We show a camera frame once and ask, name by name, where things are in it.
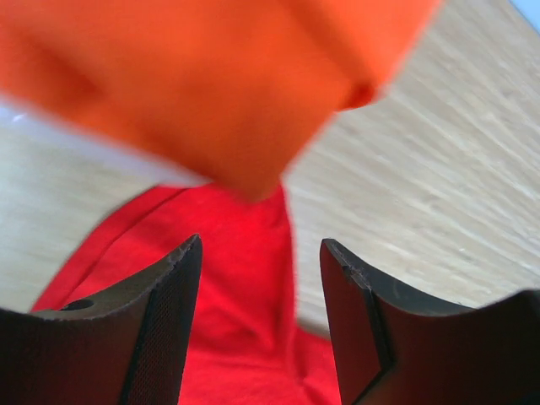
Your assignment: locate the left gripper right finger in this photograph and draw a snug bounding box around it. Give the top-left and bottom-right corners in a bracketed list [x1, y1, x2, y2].
[320, 239, 539, 404]

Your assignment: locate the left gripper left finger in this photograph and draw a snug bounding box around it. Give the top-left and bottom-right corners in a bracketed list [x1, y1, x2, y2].
[1, 235, 203, 404]

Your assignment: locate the red t-shirt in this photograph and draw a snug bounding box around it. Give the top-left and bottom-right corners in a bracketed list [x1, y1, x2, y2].
[35, 186, 340, 404]

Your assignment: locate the orange t-shirt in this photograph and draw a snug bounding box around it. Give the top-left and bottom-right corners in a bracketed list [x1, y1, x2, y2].
[1, 1, 438, 199]

